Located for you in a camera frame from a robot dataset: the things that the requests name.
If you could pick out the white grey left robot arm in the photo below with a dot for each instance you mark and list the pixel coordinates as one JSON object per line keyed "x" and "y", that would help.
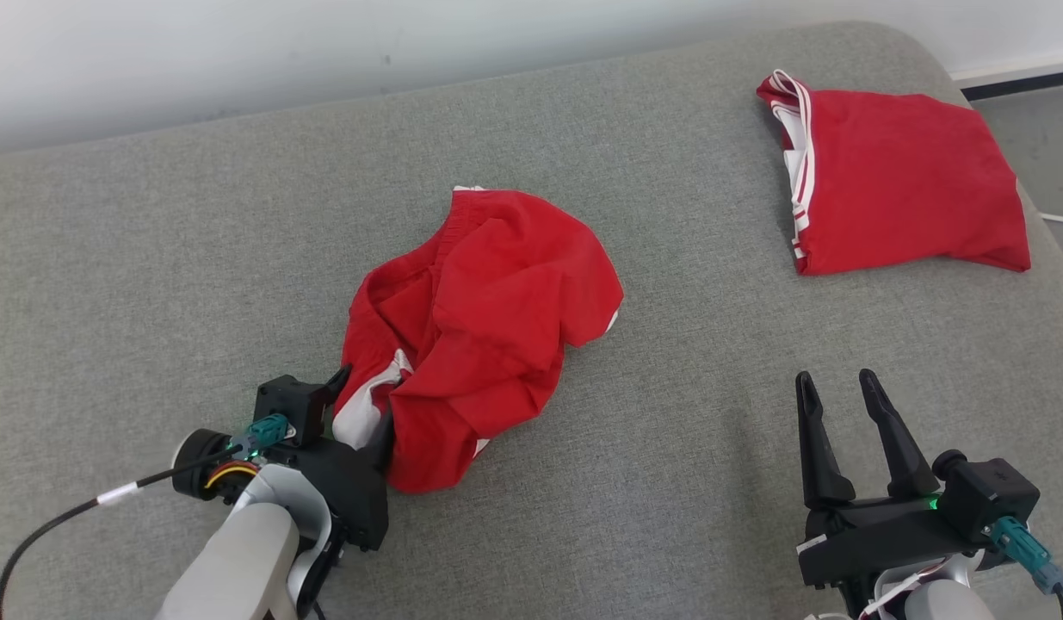
{"x": 238, "y": 560}

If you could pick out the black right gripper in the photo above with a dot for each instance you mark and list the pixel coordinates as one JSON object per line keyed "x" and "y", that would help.
{"x": 893, "y": 538}

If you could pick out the dark wall baseboard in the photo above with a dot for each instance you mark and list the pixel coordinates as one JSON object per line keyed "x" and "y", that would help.
{"x": 1030, "y": 83}

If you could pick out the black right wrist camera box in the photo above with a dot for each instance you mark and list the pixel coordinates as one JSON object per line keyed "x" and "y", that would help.
{"x": 987, "y": 499}

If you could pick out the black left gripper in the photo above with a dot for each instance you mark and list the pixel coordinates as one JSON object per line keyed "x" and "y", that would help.
{"x": 355, "y": 499}

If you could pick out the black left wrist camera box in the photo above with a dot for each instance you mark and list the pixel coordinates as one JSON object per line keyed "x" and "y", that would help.
{"x": 286, "y": 400}

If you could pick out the red shorts with white stripe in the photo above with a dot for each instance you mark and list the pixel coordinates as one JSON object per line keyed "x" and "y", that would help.
{"x": 497, "y": 327}

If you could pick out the red basketball jersey white sleeves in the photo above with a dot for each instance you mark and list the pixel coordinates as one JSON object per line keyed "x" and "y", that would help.
{"x": 910, "y": 181}

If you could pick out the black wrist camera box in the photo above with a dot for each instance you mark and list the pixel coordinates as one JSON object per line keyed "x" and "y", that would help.
{"x": 987, "y": 499}
{"x": 286, "y": 400}

